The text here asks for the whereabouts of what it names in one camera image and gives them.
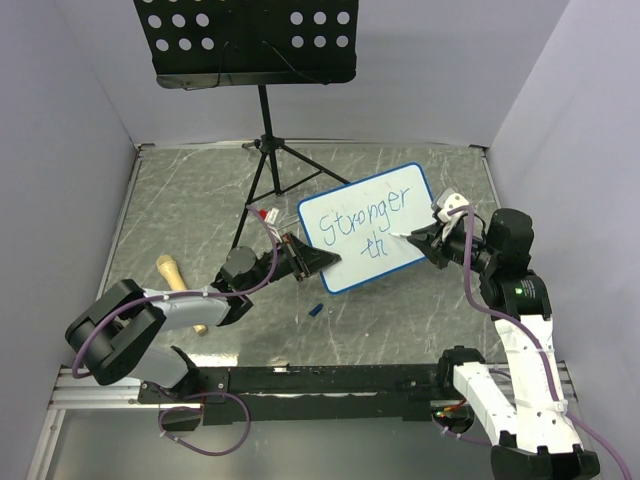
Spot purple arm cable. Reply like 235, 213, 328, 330
447, 207, 634, 480
72, 203, 280, 380

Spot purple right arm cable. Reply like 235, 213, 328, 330
447, 207, 634, 480

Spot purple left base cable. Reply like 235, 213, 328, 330
158, 392, 251, 456

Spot blue framed whiteboard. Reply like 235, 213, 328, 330
297, 162, 434, 295

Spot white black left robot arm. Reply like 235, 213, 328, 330
64, 233, 341, 402

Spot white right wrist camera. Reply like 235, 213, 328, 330
432, 188, 470, 241

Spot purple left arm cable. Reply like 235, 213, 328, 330
72, 203, 280, 380

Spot black music stand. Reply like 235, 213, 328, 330
132, 0, 365, 263

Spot blue marker cap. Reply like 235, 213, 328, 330
309, 303, 324, 317

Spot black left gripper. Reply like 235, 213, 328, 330
243, 231, 341, 295

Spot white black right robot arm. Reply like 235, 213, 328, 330
407, 200, 601, 479

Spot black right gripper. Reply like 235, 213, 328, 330
407, 217, 498, 274

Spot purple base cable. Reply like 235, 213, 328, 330
158, 392, 251, 456
434, 394, 494, 447

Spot wooden mallet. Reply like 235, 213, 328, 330
155, 255, 209, 337

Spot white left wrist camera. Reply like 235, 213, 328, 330
258, 207, 299, 240

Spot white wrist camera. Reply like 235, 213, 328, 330
432, 188, 470, 241
258, 207, 299, 240

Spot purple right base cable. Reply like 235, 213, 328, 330
434, 394, 494, 447

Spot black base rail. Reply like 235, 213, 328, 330
138, 364, 462, 426

